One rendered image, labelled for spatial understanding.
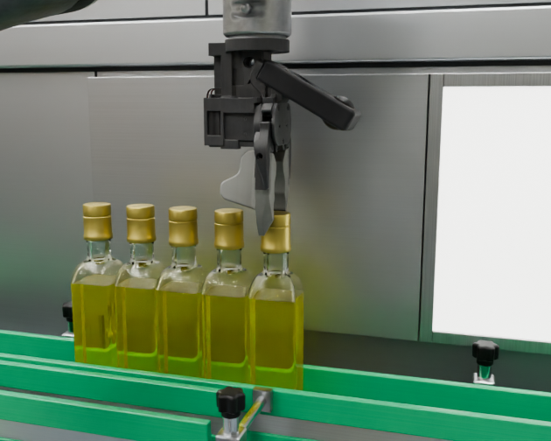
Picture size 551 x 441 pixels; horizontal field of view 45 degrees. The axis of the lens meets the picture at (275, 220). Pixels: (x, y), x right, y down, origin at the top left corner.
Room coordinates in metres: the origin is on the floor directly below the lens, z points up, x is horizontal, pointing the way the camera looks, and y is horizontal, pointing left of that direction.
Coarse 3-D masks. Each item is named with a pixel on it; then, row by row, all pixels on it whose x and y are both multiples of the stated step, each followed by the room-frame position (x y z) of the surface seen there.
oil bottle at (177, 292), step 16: (176, 272) 0.76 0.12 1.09; (192, 272) 0.76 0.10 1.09; (208, 272) 0.79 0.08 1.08; (160, 288) 0.76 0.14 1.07; (176, 288) 0.75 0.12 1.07; (192, 288) 0.75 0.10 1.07; (160, 304) 0.76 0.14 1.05; (176, 304) 0.75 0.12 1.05; (192, 304) 0.75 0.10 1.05; (160, 320) 0.76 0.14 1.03; (176, 320) 0.75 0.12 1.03; (192, 320) 0.75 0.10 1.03; (160, 336) 0.76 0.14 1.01; (176, 336) 0.75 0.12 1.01; (192, 336) 0.75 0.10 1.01; (160, 352) 0.76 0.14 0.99; (176, 352) 0.75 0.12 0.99; (192, 352) 0.75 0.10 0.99; (160, 368) 0.76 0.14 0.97; (176, 368) 0.75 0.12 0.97; (192, 368) 0.75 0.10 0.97
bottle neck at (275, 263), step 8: (264, 256) 0.74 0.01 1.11; (272, 256) 0.73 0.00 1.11; (280, 256) 0.73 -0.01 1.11; (288, 256) 0.74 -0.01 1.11; (264, 264) 0.74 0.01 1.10; (272, 264) 0.73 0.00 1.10; (280, 264) 0.73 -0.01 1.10; (288, 264) 0.75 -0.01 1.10; (272, 272) 0.73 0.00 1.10; (280, 272) 0.73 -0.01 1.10
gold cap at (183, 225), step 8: (176, 208) 0.78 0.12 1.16; (184, 208) 0.78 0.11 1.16; (192, 208) 0.78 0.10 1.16; (176, 216) 0.76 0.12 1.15; (184, 216) 0.76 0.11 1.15; (192, 216) 0.77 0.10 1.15; (176, 224) 0.76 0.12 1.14; (184, 224) 0.76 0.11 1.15; (192, 224) 0.77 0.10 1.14; (176, 232) 0.76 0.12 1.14; (184, 232) 0.76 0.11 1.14; (192, 232) 0.77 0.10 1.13; (176, 240) 0.77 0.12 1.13; (184, 240) 0.76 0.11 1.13; (192, 240) 0.77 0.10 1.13
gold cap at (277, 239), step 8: (280, 216) 0.73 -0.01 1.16; (288, 216) 0.74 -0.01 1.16; (272, 224) 0.73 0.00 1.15; (280, 224) 0.73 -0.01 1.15; (288, 224) 0.74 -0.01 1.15; (272, 232) 0.73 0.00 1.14; (280, 232) 0.73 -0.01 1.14; (288, 232) 0.74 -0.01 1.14; (264, 240) 0.74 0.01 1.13; (272, 240) 0.73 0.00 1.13; (280, 240) 0.73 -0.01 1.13; (288, 240) 0.74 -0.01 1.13; (264, 248) 0.73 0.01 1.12; (272, 248) 0.73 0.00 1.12; (280, 248) 0.73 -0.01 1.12; (288, 248) 0.74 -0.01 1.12
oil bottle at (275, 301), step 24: (264, 288) 0.72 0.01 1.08; (288, 288) 0.72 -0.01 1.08; (264, 312) 0.72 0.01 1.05; (288, 312) 0.71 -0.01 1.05; (264, 336) 0.72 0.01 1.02; (288, 336) 0.71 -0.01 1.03; (264, 360) 0.72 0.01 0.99; (288, 360) 0.71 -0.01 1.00; (264, 384) 0.72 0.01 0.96; (288, 384) 0.71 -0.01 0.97
